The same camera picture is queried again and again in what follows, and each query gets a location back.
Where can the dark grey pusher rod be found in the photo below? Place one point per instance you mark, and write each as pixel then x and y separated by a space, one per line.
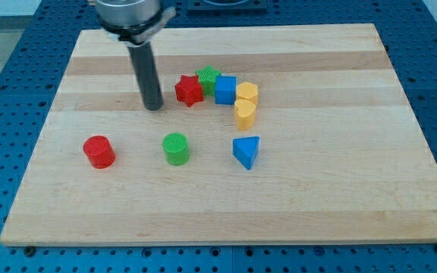
pixel 144 65

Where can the silver cylindrical robot end effector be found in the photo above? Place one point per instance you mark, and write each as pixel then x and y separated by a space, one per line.
pixel 133 21

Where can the red star block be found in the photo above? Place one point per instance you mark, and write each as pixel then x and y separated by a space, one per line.
pixel 188 90

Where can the green star block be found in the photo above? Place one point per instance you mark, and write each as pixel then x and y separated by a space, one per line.
pixel 207 79

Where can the blue cube block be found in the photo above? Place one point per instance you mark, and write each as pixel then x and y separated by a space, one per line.
pixel 225 90

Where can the green cylinder block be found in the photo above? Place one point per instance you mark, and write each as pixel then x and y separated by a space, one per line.
pixel 175 147

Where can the red cylinder block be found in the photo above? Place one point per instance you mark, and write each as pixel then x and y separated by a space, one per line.
pixel 99 152

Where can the yellow hexagon block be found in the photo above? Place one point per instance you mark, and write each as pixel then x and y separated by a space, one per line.
pixel 248 91

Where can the yellow heart block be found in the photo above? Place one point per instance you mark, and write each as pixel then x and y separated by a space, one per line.
pixel 245 114

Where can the blue triangle block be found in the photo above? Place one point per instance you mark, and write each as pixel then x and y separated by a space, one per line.
pixel 245 150

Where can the light wooden board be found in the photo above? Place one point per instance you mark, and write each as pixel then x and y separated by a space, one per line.
pixel 341 160

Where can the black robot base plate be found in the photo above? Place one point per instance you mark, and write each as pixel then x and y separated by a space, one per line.
pixel 202 6

